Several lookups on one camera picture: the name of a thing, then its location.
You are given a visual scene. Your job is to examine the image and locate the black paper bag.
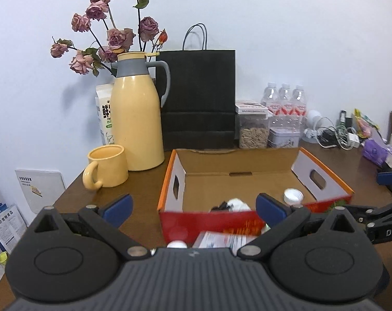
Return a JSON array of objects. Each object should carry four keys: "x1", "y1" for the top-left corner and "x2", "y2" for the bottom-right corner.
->
[{"x1": 155, "y1": 24, "x2": 237, "y2": 151}]

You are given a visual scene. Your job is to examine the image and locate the yellow ceramic mug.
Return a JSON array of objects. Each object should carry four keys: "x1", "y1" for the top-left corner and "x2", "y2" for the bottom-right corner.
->
[{"x1": 82, "y1": 145, "x2": 129, "y2": 190}]

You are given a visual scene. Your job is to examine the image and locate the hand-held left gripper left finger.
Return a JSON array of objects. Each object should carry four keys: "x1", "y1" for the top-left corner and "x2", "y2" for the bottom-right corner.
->
[{"x1": 31, "y1": 194, "x2": 151, "y2": 261}]

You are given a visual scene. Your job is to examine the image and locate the blue white printed bag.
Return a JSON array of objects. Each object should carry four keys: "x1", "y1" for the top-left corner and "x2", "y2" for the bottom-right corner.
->
[{"x1": 0, "y1": 203, "x2": 26, "y2": 253}]

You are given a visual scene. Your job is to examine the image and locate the white milk carton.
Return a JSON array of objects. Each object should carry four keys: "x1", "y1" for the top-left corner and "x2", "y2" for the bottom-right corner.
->
[{"x1": 95, "y1": 83, "x2": 115, "y2": 146}]

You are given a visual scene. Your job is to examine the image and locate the small printed tin box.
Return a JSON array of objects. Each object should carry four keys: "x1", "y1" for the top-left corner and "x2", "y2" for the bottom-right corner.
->
[{"x1": 268, "y1": 127, "x2": 303, "y2": 149}]

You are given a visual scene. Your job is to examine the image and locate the colourful snack packet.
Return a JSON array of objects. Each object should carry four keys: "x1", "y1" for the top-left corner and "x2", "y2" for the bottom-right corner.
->
[{"x1": 354, "y1": 108, "x2": 378, "y2": 137}]

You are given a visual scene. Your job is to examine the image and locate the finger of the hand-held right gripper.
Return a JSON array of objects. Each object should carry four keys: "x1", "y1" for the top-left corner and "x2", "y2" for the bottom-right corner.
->
[
  {"x1": 376, "y1": 162, "x2": 392, "y2": 199},
  {"x1": 344, "y1": 199, "x2": 392, "y2": 245}
]

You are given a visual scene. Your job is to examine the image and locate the red orange cardboard box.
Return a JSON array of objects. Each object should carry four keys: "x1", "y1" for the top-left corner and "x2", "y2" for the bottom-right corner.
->
[{"x1": 157, "y1": 147, "x2": 355, "y2": 245}]

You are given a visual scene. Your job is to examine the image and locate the white plastic bottle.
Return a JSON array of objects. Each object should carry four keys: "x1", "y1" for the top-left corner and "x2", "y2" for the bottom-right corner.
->
[{"x1": 193, "y1": 231, "x2": 258, "y2": 254}]

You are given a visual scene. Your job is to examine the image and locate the tangle of cables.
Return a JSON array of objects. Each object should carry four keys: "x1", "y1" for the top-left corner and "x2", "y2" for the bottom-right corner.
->
[{"x1": 316, "y1": 117, "x2": 361, "y2": 151}]

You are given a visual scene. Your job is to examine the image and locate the large white ribbed cap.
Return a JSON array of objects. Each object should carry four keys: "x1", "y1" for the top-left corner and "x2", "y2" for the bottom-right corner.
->
[{"x1": 283, "y1": 188, "x2": 304, "y2": 205}]

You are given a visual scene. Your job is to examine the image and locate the clear jar of seeds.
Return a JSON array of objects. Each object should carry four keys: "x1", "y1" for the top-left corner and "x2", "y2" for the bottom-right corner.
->
[{"x1": 235, "y1": 100, "x2": 274, "y2": 149}]

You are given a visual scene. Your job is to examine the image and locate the dried pink rose bouquet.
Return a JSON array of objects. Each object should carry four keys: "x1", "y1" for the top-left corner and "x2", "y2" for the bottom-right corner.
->
[{"x1": 50, "y1": 0, "x2": 169, "y2": 77}]

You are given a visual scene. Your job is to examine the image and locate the clear water bottle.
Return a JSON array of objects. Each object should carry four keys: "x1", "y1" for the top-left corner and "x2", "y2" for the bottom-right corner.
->
[
  {"x1": 291, "y1": 85, "x2": 307, "y2": 130},
  {"x1": 262, "y1": 82, "x2": 280, "y2": 129},
  {"x1": 278, "y1": 83, "x2": 294, "y2": 129}
]

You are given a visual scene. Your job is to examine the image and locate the purple printed pouch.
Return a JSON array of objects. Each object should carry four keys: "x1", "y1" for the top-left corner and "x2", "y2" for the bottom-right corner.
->
[{"x1": 362, "y1": 138, "x2": 391, "y2": 166}]

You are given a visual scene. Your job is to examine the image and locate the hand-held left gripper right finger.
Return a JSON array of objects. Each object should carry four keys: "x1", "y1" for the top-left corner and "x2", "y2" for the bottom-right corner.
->
[{"x1": 237, "y1": 193, "x2": 359, "y2": 261}]

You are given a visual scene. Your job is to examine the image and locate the yellow thermos jug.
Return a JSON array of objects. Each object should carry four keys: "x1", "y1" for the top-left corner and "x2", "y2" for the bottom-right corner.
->
[{"x1": 111, "y1": 52, "x2": 171, "y2": 172}]

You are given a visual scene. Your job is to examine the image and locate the white wall panel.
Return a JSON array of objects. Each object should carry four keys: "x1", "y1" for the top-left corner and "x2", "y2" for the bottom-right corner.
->
[{"x1": 15, "y1": 168, "x2": 66, "y2": 214}]

